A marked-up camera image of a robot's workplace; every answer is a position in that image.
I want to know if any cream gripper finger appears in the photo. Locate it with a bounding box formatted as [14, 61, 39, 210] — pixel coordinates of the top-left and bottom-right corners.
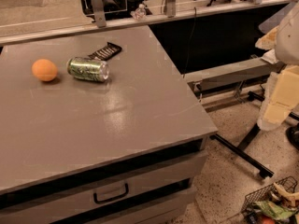
[257, 65, 299, 131]
[255, 26, 278, 50]

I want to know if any green soda can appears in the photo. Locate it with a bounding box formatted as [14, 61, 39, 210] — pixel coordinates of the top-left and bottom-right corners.
[66, 57, 109, 82]

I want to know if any white packet on shelf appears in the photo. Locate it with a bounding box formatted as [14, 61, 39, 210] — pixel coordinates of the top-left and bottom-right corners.
[262, 49, 278, 64]

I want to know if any green snack bag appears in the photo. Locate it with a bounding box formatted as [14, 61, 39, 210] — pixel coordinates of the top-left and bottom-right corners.
[252, 201, 297, 221]

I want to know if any clear plastic bottle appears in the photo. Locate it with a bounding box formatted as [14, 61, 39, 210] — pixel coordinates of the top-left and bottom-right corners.
[130, 4, 147, 21]

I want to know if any grey lower drawer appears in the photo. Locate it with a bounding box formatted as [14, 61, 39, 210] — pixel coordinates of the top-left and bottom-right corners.
[121, 187, 195, 224]

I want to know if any grey drawer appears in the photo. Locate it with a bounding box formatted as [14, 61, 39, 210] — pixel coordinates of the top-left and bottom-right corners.
[0, 152, 206, 224]
[121, 187, 195, 224]

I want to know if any orange fruit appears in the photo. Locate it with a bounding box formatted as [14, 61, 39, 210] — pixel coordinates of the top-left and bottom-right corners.
[32, 59, 58, 82]

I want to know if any grey upper drawer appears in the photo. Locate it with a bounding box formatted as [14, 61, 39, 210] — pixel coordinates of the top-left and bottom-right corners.
[0, 152, 206, 224]

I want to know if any black metal floor frame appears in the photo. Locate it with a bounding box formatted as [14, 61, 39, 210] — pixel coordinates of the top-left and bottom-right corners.
[210, 91, 299, 179]

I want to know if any black wire basket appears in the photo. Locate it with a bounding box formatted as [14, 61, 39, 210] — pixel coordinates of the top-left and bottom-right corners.
[241, 176, 298, 224]

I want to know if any black drawer handle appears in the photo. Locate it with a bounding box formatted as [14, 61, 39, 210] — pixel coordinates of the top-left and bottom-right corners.
[93, 183, 129, 204]

